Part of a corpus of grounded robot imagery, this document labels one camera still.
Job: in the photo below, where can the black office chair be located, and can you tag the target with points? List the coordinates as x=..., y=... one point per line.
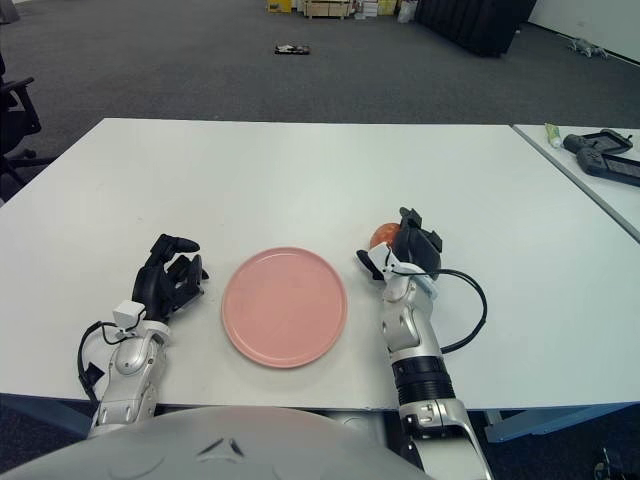
x=15, y=117

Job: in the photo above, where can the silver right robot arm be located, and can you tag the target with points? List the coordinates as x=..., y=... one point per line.
x=412, y=330

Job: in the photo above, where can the black partition screen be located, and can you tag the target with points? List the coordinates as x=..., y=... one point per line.
x=475, y=22

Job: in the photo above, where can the pink round plate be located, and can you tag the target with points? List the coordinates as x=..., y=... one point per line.
x=285, y=307

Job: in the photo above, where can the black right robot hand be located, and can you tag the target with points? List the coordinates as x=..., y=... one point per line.
x=420, y=247

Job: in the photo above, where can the black flat tray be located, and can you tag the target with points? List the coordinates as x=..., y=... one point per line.
x=292, y=50

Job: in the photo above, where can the yellow cardboard box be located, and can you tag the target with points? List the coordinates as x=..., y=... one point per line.
x=279, y=5

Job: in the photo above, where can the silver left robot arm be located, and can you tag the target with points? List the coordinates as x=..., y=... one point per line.
x=130, y=365

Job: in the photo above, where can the grey quadruped robot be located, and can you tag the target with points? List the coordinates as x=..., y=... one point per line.
x=587, y=47

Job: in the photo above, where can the red apple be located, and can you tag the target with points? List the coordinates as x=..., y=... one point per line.
x=382, y=234

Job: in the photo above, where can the stacked cardboard boxes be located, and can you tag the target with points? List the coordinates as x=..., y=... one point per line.
x=377, y=7

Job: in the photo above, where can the white plastic bag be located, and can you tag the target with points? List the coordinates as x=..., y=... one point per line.
x=407, y=12

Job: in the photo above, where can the wooden pallet crate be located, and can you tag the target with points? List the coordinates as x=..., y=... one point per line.
x=330, y=7

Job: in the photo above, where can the grey robot torso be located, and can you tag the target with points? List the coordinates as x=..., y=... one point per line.
x=200, y=445

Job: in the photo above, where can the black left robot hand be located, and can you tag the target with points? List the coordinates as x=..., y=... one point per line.
x=150, y=285

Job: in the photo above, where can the green white tube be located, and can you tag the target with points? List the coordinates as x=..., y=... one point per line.
x=554, y=135

